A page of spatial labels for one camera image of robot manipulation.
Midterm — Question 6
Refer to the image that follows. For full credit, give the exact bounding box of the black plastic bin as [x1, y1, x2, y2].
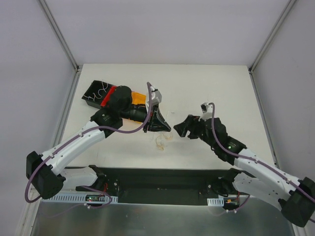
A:
[82, 80, 112, 109]

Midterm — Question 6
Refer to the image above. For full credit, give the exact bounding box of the white cable duct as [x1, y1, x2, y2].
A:
[207, 197, 224, 207]
[42, 193, 118, 204]

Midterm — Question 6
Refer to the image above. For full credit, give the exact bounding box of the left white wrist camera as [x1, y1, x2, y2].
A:
[145, 86, 162, 108]

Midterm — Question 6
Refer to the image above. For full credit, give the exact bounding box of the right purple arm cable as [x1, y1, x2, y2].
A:
[206, 102, 315, 223]

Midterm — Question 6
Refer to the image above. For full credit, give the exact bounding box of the aluminium frame post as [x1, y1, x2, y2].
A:
[248, 0, 297, 73]
[36, 0, 81, 72]

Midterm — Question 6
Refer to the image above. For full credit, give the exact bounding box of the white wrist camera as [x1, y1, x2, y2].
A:
[199, 102, 213, 121]
[145, 86, 162, 108]

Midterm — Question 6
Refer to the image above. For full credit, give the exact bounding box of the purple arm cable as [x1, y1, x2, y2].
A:
[24, 82, 155, 209]
[206, 102, 315, 223]

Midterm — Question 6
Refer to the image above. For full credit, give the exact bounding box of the cable bundle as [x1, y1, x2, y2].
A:
[155, 131, 174, 151]

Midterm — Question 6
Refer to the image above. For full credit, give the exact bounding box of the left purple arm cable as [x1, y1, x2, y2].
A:
[24, 82, 155, 209]

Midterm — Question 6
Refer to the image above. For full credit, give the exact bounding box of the left aluminium frame post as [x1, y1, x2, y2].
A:
[36, 0, 81, 72]

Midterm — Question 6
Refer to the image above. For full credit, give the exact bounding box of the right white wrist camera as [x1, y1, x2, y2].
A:
[199, 102, 213, 121]

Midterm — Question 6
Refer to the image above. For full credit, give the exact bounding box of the red plastic bin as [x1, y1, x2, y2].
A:
[100, 86, 117, 107]

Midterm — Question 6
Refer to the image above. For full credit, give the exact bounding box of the yellow plastic bin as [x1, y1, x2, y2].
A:
[126, 91, 148, 122]

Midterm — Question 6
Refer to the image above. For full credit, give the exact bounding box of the right white cable duct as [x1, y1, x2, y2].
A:
[207, 197, 224, 207]

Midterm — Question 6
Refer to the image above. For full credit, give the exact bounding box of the right aluminium frame post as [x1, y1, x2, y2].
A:
[248, 0, 297, 73]

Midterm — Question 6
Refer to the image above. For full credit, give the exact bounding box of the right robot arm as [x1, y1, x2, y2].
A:
[174, 115, 315, 227]

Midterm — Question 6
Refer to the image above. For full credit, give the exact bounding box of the left white cable duct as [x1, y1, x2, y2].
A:
[42, 193, 118, 204]

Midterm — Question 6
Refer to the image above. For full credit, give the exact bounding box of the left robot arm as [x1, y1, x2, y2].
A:
[25, 84, 171, 203]

